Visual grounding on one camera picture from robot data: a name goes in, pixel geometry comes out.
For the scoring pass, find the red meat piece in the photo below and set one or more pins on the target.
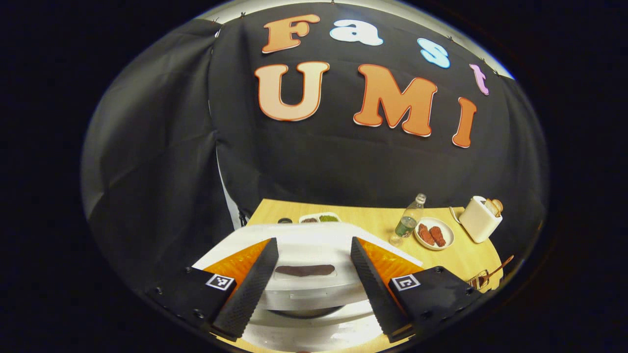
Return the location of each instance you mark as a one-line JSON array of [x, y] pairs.
[[426, 235], [437, 236]]

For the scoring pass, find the white seasoning tray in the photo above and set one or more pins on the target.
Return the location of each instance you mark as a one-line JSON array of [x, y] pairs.
[[320, 217]]

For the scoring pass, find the white round plate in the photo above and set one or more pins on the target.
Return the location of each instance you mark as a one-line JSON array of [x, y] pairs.
[[446, 233]]

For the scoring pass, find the toast slice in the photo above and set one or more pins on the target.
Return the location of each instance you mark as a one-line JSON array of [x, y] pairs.
[[490, 207], [498, 205]]

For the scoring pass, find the brown wooden spoon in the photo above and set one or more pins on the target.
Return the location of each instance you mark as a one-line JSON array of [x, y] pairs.
[[498, 267]]

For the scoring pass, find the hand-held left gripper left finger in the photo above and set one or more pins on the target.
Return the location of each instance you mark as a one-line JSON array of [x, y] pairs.
[[248, 294]]

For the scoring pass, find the black backdrop cloth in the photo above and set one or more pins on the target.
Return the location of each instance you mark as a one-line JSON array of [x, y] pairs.
[[319, 162]]

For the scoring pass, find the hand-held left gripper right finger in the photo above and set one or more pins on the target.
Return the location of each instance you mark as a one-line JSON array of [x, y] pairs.
[[375, 294]]

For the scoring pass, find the small black cap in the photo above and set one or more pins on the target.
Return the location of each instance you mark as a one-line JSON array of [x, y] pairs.
[[284, 220]]

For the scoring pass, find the white rice cooker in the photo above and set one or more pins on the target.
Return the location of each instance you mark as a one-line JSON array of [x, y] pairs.
[[309, 245]]

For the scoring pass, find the black tripod stand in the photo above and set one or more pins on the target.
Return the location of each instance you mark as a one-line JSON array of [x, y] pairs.
[[243, 218]]

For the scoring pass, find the white toaster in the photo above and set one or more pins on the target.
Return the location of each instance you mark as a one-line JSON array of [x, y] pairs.
[[478, 220]]

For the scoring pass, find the clear plastic bottle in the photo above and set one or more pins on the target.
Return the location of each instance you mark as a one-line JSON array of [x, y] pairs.
[[408, 223]]

